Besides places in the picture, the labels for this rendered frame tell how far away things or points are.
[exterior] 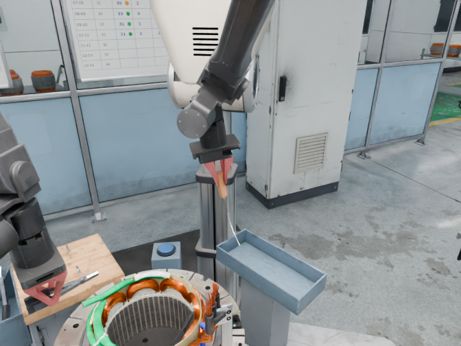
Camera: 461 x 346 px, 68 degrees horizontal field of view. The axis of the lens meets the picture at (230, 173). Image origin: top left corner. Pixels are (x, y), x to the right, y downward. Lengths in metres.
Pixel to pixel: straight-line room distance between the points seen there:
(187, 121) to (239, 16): 0.22
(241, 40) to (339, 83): 2.52
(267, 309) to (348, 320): 1.38
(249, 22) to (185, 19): 0.36
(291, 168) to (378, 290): 1.16
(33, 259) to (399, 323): 2.00
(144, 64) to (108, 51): 0.26
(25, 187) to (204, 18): 0.50
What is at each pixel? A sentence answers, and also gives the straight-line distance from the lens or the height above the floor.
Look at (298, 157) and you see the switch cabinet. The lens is 2.94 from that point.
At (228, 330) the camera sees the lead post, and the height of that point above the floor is 1.16.
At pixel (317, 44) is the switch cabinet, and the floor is 1.35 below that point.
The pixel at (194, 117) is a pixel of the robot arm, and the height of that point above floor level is 1.43.
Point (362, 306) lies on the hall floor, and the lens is 2.32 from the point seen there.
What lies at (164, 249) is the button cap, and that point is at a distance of 0.91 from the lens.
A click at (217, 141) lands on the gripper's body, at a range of 0.70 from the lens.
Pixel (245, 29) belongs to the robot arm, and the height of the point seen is 1.57.
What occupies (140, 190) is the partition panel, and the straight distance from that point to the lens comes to 3.06.
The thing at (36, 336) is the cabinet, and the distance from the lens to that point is 0.86.
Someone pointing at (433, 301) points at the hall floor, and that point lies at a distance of 2.52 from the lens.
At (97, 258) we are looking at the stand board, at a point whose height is 1.07.
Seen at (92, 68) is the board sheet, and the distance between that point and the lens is 2.67.
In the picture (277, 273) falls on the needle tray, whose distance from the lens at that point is 0.86.
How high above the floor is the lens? 1.60
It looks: 26 degrees down
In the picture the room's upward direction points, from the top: straight up
